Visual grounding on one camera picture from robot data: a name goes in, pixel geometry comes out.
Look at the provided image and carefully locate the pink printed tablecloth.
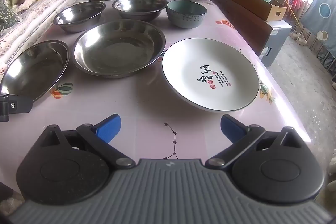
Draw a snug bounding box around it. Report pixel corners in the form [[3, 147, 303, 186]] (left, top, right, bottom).
[[0, 0, 313, 188]]

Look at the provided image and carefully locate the long cardboard box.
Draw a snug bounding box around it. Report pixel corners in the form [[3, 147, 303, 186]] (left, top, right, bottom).
[[227, 0, 287, 21]]

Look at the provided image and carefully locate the green ceramic bowl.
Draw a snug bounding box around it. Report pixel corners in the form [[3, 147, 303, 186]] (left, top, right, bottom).
[[166, 0, 208, 29]]

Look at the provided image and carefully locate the small steel bowl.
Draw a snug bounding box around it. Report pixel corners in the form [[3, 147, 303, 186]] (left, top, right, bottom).
[[53, 1, 106, 33]]

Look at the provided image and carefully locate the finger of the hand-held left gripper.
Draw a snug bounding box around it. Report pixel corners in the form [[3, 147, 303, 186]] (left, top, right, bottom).
[[0, 94, 33, 122]]

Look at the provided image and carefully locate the brown wooden panel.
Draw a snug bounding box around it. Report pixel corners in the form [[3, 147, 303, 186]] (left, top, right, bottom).
[[215, 0, 272, 56]]

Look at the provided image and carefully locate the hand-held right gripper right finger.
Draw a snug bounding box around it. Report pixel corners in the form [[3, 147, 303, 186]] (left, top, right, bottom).
[[206, 114, 302, 169]]

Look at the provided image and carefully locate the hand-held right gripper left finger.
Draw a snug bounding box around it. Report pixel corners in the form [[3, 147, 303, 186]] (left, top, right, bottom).
[[39, 114, 135, 169]]

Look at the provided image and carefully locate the white printed ceramic plate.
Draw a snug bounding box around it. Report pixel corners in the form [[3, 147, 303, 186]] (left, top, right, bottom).
[[161, 38, 260, 113]]

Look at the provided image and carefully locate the blue hanging blanket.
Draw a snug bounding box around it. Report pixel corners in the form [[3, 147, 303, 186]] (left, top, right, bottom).
[[299, 0, 336, 50]]

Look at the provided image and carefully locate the grey plastic cabinet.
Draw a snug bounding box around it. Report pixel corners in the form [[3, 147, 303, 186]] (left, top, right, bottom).
[[260, 20, 293, 67]]

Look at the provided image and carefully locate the large steel plate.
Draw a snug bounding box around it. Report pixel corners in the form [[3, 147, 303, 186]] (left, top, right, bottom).
[[72, 19, 166, 79]]

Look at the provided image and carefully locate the metal drying rack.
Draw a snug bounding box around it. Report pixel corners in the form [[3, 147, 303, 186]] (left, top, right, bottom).
[[289, 0, 336, 72]]

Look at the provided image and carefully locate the white mattress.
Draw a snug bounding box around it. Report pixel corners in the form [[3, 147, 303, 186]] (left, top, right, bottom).
[[0, 0, 111, 64]]

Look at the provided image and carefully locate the green patterned cushion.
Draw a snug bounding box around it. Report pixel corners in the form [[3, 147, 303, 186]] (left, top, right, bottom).
[[0, 0, 20, 30]]

